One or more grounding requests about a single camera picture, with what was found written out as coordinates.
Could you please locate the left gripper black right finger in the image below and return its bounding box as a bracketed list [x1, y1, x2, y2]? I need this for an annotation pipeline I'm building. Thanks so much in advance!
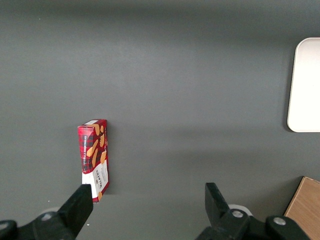
[194, 182, 311, 240]

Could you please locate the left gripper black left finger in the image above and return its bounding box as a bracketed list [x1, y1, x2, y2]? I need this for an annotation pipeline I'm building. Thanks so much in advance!
[0, 183, 94, 240]

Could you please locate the beige plastic tray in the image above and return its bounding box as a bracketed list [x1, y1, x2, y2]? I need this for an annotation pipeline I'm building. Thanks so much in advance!
[286, 37, 320, 133]

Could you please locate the red tartan shortbread box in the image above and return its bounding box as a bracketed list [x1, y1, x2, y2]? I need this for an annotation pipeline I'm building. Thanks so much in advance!
[77, 119, 110, 204]

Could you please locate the wooden two-drawer cabinet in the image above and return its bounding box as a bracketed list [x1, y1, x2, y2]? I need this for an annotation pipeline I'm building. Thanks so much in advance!
[283, 176, 320, 240]

